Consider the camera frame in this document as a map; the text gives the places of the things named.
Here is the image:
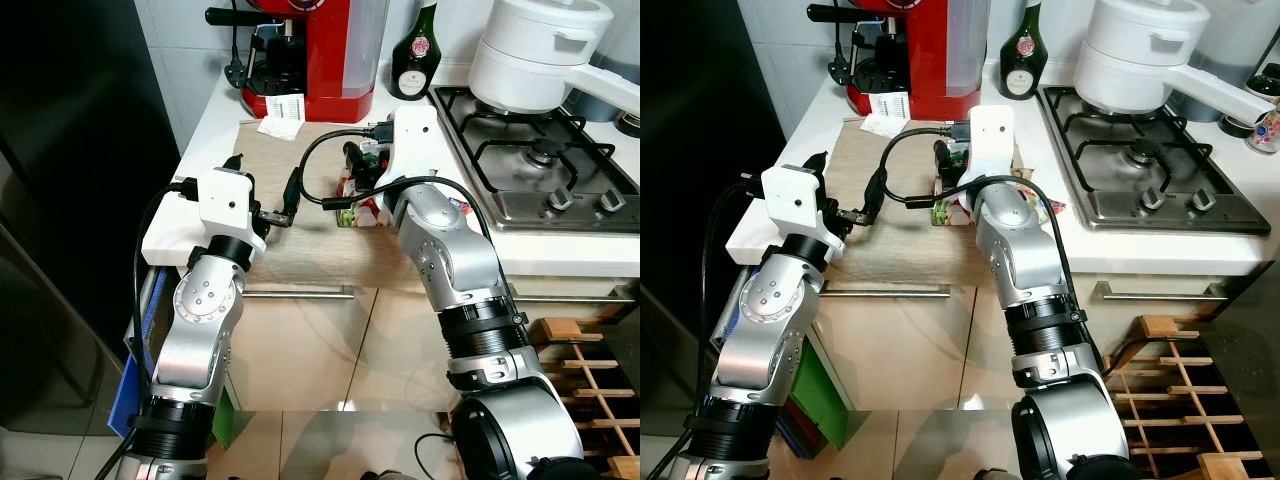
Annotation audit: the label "grey fridge door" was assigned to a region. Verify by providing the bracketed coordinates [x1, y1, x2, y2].
[1198, 262, 1280, 480]

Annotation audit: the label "beige counter mat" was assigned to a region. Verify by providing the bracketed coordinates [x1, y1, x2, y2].
[800, 118, 1011, 286]
[215, 120, 471, 291]

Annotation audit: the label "colourful snack packets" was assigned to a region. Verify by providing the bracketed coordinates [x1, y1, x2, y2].
[928, 165, 1066, 226]
[333, 165, 473, 229]

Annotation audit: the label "white paper label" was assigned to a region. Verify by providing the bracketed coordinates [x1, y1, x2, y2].
[862, 92, 911, 136]
[256, 95, 306, 139]

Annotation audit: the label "dark green wine bottle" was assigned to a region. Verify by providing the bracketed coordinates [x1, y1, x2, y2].
[390, 0, 446, 101]
[998, 0, 1049, 99]

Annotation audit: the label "red coffee machine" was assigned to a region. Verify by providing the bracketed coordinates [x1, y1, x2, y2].
[205, 0, 391, 123]
[808, 0, 993, 119]

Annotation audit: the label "cream kitchen cabinet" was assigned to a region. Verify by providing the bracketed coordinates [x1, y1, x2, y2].
[810, 275, 1216, 411]
[215, 280, 641, 416]

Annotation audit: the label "white cooking pot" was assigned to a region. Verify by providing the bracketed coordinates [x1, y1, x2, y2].
[468, 0, 641, 119]
[1073, 0, 1279, 123]

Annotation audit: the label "steel gas hob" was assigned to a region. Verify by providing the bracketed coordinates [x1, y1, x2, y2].
[1035, 85, 1273, 236]
[430, 85, 641, 233]

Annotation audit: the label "green cutting board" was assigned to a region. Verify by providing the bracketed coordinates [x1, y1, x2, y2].
[788, 335, 853, 451]
[212, 385, 237, 446]

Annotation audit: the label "grey translucent container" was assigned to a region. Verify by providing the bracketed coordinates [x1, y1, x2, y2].
[1195, 0, 1280, 101]
[590, 0, 641, 76]

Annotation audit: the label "blue cutting board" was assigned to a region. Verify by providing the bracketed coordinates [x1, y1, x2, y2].
[108, 270, 166, 441]

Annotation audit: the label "wooden slatted rack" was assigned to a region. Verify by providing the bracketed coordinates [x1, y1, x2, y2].
[1105, 315, 1271, 480]
[528, 316, 641, 480]

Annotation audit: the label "floral patterned cup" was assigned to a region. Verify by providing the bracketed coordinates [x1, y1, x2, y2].
[1248, 105, 1280, 154]

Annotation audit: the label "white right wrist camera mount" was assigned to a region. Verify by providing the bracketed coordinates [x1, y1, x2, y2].
[970, 103, 1021, 186]
[385, 105, 441, 191]

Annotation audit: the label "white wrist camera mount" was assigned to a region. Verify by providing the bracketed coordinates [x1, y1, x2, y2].
[385, 105, 441, 191]
[970, 103, 1021, 186]
[762, 165, 836, 251]
[195, 168, 266, 251]

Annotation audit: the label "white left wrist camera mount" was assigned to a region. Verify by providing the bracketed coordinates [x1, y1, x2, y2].
[762, 165, 836, 251]
[195, 168, 266, 251]

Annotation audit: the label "metal drawer handle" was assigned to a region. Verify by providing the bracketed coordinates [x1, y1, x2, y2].
[508, 290, 641, 303]
[243, 286, 357, 300]
[1092, 282, 1216, 301]
[822, 283, 951, 298]

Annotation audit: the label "black power cord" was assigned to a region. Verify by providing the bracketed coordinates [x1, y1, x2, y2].
[222, 0, 251, 93]
[828, 0, 856, 86]

